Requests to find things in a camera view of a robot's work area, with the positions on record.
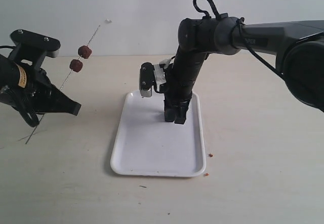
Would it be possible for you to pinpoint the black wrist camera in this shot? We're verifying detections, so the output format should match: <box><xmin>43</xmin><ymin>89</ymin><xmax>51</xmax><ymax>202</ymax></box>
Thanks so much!
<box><xmin>138</xmin><ymin>59</ymin><xmax>173</xmax><ymax>98</ymax></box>
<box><xmin>8</xmin><ymin>29</ymin><xmax>61</xmax><ymax>71</ymax></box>

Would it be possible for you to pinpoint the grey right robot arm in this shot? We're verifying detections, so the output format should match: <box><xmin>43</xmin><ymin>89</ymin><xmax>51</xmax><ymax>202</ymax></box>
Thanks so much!
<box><xmin>164</xmin><ymin>17</ymin><xmax>323</xmax><ymax>124</ymax></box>

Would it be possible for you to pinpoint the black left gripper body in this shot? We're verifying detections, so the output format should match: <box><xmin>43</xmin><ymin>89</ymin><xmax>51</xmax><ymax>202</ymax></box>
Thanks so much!
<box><xmin>1</xmin><ymin>55</ymin><xmax>57</xmax><ymax>114</ymax></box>

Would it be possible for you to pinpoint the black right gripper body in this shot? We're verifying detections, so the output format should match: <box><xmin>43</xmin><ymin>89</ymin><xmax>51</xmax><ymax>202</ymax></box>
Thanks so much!
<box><xmin>164</xmin><ymin>47</ymin><xmax>209</xmax><ymax>107</ymax></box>

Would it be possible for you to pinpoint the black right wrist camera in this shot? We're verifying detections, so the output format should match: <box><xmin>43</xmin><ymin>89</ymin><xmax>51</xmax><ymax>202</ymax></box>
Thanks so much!
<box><xmin>138</xmin><ymin>59</ymin><xmax>173</xmax><ymax>98</ymax></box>

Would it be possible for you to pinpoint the white plastic tray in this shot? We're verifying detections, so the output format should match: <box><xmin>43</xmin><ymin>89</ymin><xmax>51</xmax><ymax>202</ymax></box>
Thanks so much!
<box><xmin>110</xmin><ymin>90</ymin><xmax>206</xmax><ymax>178</ymax></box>

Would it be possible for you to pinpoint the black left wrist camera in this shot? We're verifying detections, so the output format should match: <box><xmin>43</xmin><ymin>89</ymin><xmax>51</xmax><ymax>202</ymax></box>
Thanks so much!
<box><xmin>8</xmin><ymin>29</ymin><xmax>61</xmax><ymax>71</ymax></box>

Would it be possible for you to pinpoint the dark red date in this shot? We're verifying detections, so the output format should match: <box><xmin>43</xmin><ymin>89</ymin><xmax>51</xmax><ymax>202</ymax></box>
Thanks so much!
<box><xmin>69</xmin><ymin>59</ymin><xmax>83</xmax><ymax>72</ymax></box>
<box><xmin>78</xmin><ymin>45</ymin><xmax>92</xmax><ymax>59</ymax></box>

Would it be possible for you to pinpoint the thin metal skewer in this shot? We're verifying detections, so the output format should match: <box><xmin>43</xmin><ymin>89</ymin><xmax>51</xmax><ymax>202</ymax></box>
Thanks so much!
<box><xmin>25</xmin><ymin>24</ymin><xmax>101</xmax><ymax>145</ymax></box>

